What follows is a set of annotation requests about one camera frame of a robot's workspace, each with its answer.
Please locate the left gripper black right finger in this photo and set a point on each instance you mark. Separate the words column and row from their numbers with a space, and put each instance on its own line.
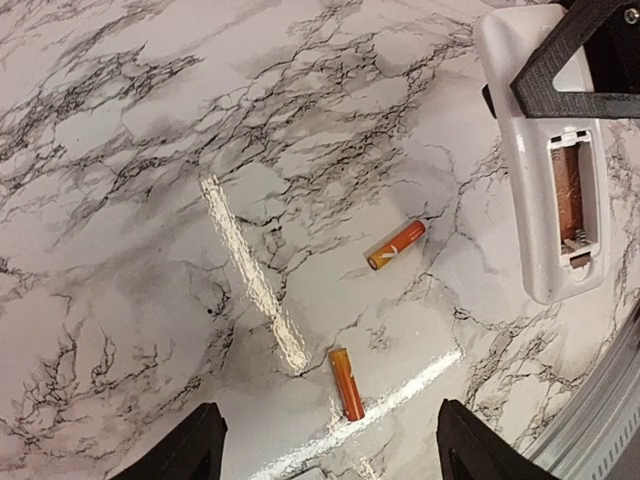
column 469, row 449

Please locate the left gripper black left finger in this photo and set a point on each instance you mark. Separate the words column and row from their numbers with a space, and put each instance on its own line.
column 191, row 450

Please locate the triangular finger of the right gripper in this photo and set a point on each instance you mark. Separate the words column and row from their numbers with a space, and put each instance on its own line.
column 587, row 67

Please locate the white remote control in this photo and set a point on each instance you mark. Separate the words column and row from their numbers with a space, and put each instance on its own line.
column 557, row 166

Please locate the red battery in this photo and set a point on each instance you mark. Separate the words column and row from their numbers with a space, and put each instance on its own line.
column 346, row 384
column 396, row 244

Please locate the front aluminium rail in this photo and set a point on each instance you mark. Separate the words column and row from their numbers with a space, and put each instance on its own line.
column 591, row 432

